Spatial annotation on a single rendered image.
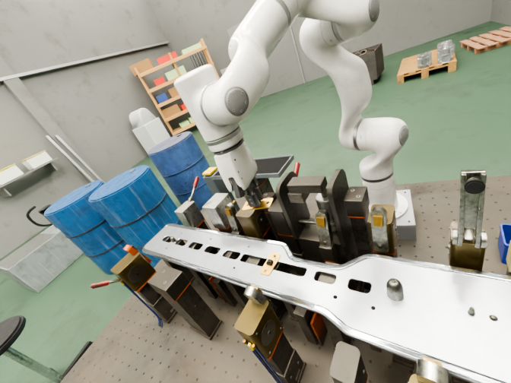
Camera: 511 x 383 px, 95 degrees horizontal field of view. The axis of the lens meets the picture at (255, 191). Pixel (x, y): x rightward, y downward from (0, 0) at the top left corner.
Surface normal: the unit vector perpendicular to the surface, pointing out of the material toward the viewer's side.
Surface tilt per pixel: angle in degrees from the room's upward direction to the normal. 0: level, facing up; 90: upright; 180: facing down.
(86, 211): 90
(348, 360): 0
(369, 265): 0
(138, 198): 90
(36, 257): 90
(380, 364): 0
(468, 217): 81
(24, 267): 90
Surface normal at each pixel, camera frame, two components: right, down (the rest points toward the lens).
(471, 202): -0.55, 0.48
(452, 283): -0.37, -0.80
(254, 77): 0.66, 0.13
